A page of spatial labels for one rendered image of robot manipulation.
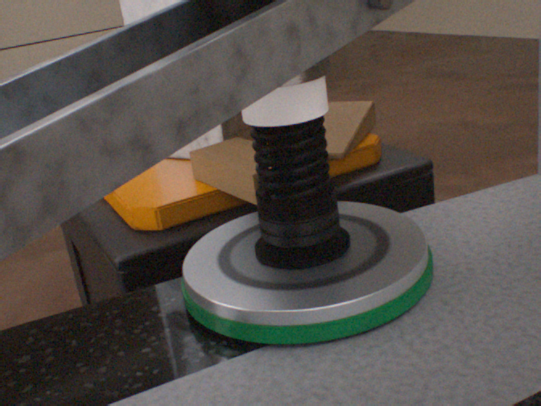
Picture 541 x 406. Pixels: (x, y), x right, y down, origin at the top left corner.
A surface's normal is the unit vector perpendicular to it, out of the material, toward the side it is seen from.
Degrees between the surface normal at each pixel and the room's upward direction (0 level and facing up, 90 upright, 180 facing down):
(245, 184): 90
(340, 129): 11
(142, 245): 0
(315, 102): 90
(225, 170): 90
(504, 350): 0
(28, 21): 90
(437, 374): 0
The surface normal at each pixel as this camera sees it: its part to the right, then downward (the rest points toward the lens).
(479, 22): -0.83, 0.30
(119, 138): 0.74, 0.15
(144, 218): -0.31, 0.39
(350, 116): -0.21, -0.83
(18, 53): 0.54, 0.24
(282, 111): -0.04, 0.37
